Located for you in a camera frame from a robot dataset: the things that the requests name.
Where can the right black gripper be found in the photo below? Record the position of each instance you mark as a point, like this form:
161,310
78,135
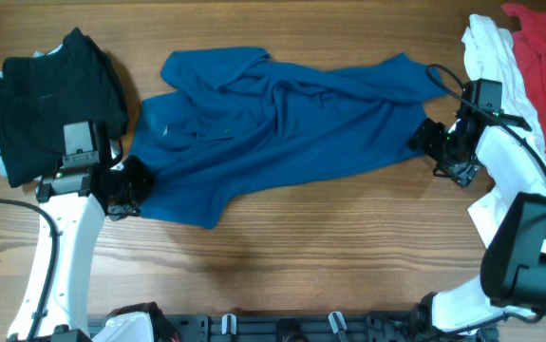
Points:
461,173

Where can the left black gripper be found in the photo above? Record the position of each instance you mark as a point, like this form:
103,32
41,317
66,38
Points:
146,182

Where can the blue polo shirt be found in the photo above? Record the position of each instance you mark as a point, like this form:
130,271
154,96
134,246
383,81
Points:
237,122

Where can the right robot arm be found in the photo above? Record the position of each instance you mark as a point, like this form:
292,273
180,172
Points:
512,278

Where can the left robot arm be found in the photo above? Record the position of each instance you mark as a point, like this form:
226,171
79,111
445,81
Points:
86,186

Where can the white shirt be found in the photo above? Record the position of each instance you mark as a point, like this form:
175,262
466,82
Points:
489,55

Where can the black folded shirt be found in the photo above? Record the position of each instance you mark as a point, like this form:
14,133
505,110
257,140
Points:
40,95

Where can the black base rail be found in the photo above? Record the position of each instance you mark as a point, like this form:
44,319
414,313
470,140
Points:
394,326

